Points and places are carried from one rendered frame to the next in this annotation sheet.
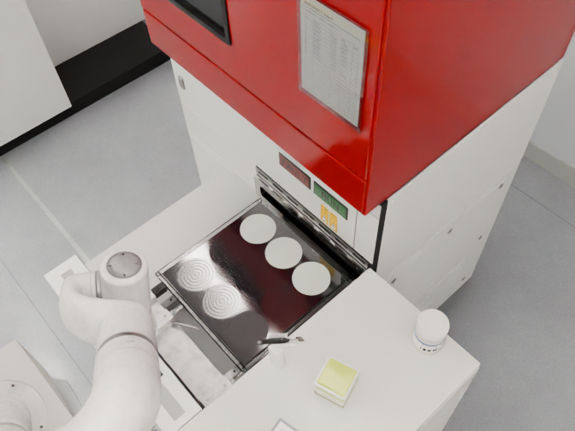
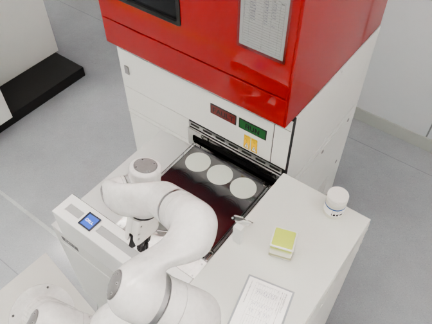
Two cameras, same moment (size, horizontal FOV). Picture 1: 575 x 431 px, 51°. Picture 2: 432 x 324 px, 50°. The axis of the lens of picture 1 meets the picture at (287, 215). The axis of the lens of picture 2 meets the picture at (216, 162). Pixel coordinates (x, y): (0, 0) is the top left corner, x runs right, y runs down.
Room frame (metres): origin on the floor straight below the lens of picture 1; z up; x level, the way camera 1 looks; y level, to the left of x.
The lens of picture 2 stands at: (-0.23, 0.31, 2.28)
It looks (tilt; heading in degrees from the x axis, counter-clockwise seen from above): 49 degrees down; 346
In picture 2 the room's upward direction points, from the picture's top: straight up
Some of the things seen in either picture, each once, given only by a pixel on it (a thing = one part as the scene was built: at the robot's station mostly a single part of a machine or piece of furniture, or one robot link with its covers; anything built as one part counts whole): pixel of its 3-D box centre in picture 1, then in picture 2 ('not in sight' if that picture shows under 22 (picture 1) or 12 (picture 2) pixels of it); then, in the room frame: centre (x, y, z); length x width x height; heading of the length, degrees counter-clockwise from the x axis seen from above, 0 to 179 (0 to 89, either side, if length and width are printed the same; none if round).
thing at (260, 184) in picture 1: (307, 228); (232, 157); (0.94, -0.05, 0.89); 0.44 x 0.02 x 0.10; 39
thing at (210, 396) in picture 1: (216, 394); (197, 271); (0.49, 0.19, 0.89); 0.08 x 0.03 x 0.03; 129
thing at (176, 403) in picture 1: (124, 348); (121, 253); (0.62, 0.42, 0.89); 0.55 x 0.09 x 0.14; 39
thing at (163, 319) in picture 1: (157, 324); not in sight; (0.68, 0.34, 0.89); 0.08 x 0.03 x 0.03; 129
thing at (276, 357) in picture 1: (281, 346); (241, 225); (0.54, 0.03, 1.03); 0.06 x 0.04 x 0.13; 129
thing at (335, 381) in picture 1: (336, 382); (282, 243); (0.46, -0.08, 1.00); 0.07 x 0.07 x 0.07; 57
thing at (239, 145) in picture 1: (267, 161); (198, 114); (1.09, 0.05, 1.02); 0.82 x 0.03 x 0.40; 39
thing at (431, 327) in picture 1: (429, 332); (335, 202); (0.56, -0.30, 1.01); 0.07 x 0.07 x 0.10
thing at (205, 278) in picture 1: (253, 276); (202, 193); (0.80, 0.10, 0.90); 0.34 x 0.34 x 0.01; 39
